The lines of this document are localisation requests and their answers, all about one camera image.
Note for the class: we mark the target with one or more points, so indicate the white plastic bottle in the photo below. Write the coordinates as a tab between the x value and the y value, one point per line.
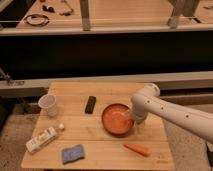
39	141

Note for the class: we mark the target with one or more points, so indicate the blue sponge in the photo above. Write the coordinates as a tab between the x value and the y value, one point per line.
73	154

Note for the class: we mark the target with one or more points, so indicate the black rectangular block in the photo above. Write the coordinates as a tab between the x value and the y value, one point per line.
90	105

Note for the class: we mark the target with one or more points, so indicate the clear plastic cup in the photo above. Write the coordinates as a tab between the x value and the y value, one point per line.
48	104

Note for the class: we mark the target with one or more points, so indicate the small black object on bench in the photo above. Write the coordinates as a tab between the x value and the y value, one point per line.
48	9

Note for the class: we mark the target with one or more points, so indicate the metal clamp at left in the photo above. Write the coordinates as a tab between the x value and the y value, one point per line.
9	79

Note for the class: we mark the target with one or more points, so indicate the orange carrot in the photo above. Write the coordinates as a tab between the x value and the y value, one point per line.
138	149

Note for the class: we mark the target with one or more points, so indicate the black device at right edge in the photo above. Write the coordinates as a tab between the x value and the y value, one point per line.
209	155

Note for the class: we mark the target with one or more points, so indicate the orange ceramic bowl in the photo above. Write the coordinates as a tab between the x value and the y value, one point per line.
116	119

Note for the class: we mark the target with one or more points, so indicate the grey metal bracket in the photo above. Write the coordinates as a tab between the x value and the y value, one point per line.
187	8

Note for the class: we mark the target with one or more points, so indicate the grey metal post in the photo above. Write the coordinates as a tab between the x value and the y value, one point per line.
84	6

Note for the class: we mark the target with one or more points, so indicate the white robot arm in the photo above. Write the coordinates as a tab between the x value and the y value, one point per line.
146	100

